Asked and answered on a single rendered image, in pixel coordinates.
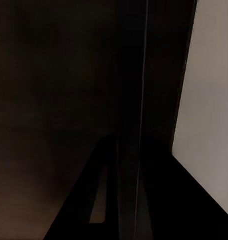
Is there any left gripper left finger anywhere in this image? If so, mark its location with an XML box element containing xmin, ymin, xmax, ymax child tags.
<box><xmin>44</xmin><ymin>133</ymin><xmax>119</xmax><ymax>240</ymax></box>

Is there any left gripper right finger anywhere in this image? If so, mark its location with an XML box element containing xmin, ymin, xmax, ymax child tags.
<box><xmin>140</xmin><ymin>133</ymin><xmax>228</xmax><ymax>240</ymax></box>

